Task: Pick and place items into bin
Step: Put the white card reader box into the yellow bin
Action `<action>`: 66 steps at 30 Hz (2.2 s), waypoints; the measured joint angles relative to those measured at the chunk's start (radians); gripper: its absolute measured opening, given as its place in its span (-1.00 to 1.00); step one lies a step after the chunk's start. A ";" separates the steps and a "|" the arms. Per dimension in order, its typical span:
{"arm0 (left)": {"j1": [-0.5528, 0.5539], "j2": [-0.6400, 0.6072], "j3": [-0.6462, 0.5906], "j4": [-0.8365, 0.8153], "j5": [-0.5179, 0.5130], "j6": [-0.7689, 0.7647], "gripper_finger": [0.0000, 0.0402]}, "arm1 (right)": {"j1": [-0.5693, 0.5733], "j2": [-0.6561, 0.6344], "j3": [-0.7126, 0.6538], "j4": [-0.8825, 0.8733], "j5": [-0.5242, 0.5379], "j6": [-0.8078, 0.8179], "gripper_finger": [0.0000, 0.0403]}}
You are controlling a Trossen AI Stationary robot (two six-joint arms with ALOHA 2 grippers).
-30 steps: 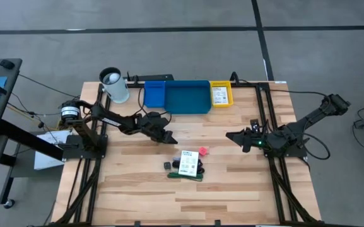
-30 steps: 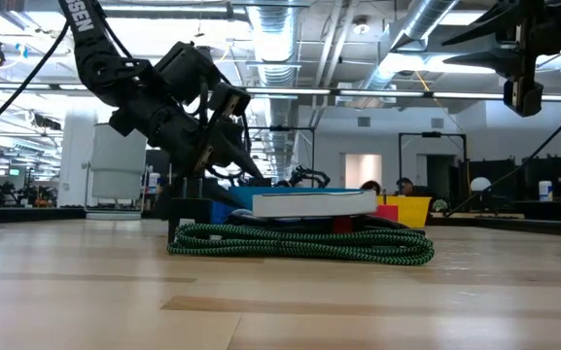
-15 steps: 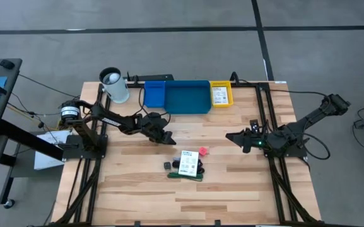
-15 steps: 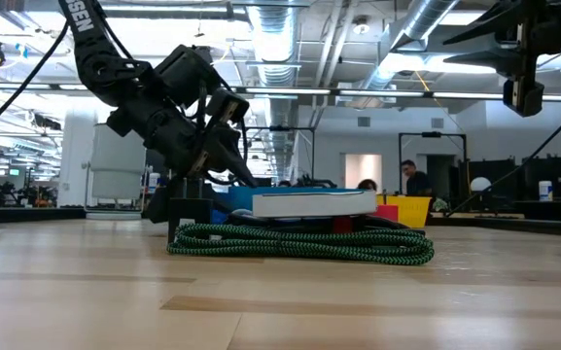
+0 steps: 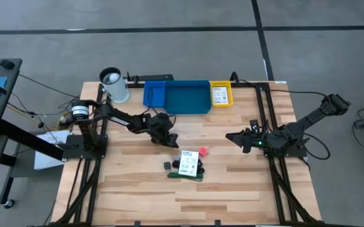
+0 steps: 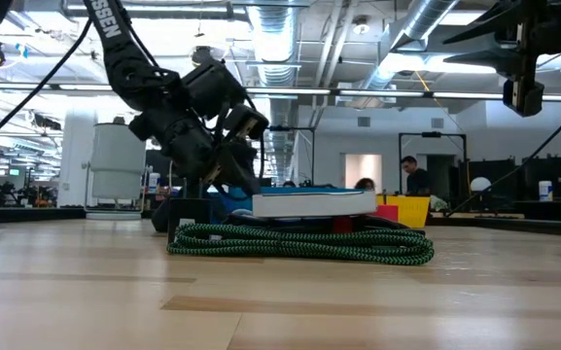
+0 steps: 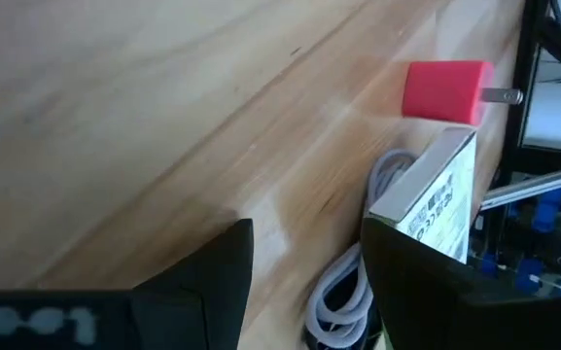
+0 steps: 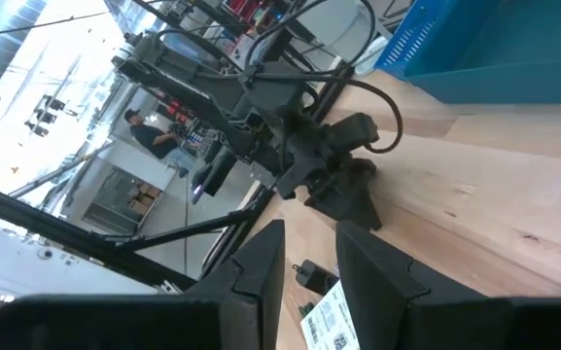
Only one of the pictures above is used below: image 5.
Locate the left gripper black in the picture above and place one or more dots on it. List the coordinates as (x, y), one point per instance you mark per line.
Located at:
(159, 129)

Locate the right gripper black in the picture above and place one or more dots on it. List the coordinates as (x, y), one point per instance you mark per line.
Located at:
(254, 140)

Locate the black charger plug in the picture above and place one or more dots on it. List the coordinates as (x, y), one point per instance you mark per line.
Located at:
(167, 165)

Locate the white labelled box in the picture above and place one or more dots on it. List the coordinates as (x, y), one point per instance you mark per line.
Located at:
(188, 164)

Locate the pink charger plug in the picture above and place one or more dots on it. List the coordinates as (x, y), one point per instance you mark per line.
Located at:
(203, 151)

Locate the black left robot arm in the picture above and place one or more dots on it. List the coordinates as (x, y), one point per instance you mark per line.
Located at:
(121, 119)

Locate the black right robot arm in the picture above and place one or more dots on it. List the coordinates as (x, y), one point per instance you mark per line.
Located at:
(311, 121)

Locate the yellow bin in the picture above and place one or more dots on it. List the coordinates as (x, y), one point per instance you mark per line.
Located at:
(222, 106)

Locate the large teal bin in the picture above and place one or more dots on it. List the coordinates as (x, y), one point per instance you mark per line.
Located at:
(186, 96)

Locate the small blue bin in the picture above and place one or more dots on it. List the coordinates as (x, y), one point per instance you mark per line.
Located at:
(153, 94)

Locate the black power strip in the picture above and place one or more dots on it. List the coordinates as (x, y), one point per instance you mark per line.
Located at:
(156, 77)

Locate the white cylinder on stand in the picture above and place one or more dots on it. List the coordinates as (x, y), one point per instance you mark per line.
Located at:
(117, 89)

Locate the white paper sheet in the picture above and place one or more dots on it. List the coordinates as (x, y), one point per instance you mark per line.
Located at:
(47, 157)

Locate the dark grey side desk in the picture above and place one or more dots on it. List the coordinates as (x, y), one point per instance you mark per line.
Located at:
(27, 140)

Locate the black computer mouse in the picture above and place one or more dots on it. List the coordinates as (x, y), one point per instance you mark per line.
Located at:
(7, 64)

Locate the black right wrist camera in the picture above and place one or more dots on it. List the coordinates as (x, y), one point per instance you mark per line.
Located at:
(254, 125)

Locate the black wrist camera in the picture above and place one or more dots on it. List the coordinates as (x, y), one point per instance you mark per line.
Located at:
(163, 117)
(254, 125)

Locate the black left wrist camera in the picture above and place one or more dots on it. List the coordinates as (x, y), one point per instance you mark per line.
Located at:
(163, 117)

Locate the black aluminium table frame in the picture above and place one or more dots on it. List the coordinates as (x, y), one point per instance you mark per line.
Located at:
(248, 84)

